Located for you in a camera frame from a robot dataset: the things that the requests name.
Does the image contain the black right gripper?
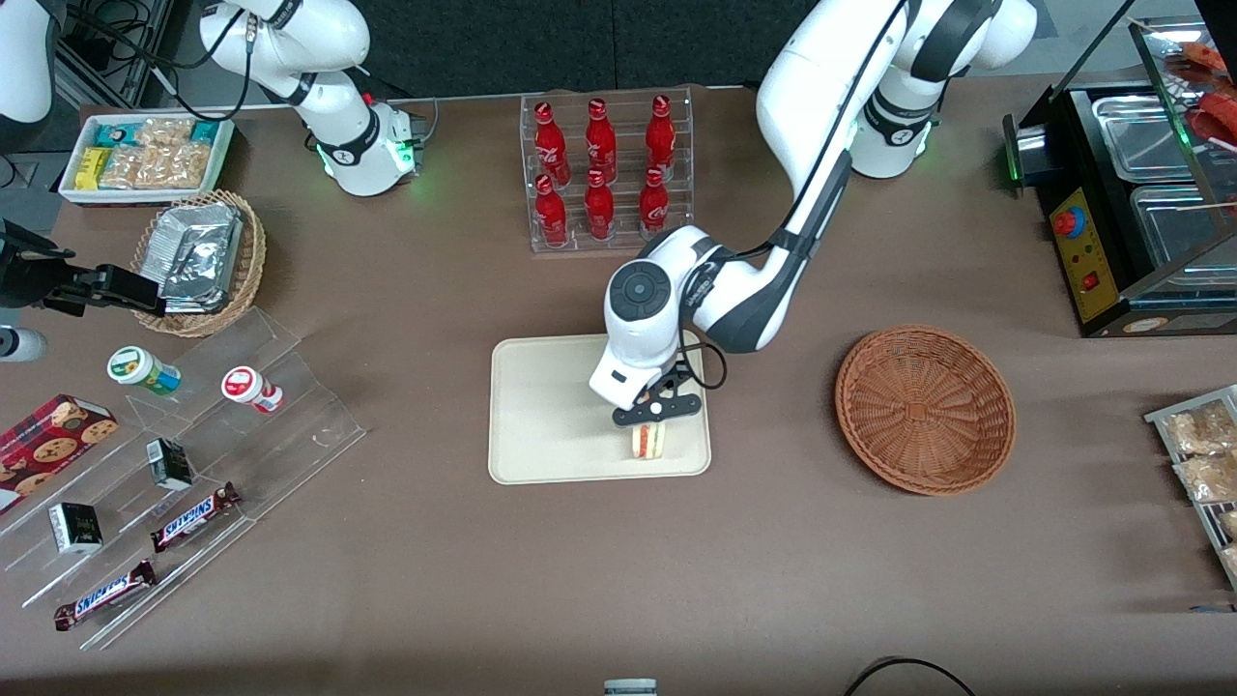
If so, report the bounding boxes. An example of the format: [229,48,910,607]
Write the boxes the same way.
[0,220,161,318]

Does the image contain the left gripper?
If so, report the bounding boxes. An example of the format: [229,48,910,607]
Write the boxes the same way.
[589,335,704,428]

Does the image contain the cream plastic tray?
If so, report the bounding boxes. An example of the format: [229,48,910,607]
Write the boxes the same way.
[488,333,713,485]

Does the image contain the light wicker basket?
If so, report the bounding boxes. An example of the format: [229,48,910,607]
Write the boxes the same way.
[129,189,268,338]

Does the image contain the brown wicker basket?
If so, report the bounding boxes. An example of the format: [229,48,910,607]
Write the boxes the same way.
[834,324,1018,497]

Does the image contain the tray of packaged snacks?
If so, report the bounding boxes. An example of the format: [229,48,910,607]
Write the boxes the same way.
[1144,384,1237,593]

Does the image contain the green-capped white bottle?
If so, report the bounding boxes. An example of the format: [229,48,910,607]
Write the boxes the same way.
[106,345,183,398]

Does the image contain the white rectangular snack bin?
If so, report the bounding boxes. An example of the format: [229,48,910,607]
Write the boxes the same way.
[58,113,236,207]

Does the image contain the silver foil packs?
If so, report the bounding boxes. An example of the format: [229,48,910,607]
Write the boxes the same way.
[153,202,244,314]

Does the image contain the clear bag of crackers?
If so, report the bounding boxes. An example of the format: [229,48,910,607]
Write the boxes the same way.
[134,117,195,148]
[100,143,212,190]

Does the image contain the red plaid cookie box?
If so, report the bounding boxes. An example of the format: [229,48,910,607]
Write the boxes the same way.
[0,393,120,514]

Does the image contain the clear acrylic bottle rack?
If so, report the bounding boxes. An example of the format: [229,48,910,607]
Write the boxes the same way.
[519,86,696,255]

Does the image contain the red-capped white bottle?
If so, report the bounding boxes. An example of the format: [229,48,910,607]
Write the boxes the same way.
[220,364,285,416]

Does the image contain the small black carton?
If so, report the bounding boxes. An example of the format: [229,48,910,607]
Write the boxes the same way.
[145,437,195,492]
[47,501,104,556]

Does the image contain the red cola bottle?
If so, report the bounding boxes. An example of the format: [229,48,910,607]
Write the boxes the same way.
[583,168,617,242]
[645,93,677,176]
[533,173,570,248]
[533,101,572,188]
[638,165,671,239]
[584,97,619,184]

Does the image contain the clear acrylic tiered stand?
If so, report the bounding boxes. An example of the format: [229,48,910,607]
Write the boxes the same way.
[0,306,367,652]

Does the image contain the Snickers bar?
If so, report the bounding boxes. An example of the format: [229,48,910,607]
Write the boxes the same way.
[52,559,158,632]
[149,481,242,554]

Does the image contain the black equipment rack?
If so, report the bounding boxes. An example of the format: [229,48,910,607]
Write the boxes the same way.
[53,0,177,109]

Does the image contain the black food warmer cabinet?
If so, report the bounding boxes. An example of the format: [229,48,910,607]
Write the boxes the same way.
[1001,14,1237,338]

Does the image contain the clear bag of pastries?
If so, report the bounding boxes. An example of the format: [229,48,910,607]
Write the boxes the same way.
[1172,451,1237,505]
[1163,399,1237,456]

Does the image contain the fried food in warmer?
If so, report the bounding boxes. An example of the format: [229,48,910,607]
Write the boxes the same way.
[1165,37,1237,146]

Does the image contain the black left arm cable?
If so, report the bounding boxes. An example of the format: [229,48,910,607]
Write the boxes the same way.
[675,246,784,392]

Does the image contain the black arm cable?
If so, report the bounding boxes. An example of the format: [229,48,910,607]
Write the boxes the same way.
[675,246,784,392]
[58,0,257,124]

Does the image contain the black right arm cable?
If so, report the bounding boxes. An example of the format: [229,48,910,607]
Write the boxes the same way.
[58,0,257,124]

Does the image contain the black cable loop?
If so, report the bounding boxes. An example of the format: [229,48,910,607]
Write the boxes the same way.
[843,656,979,696]

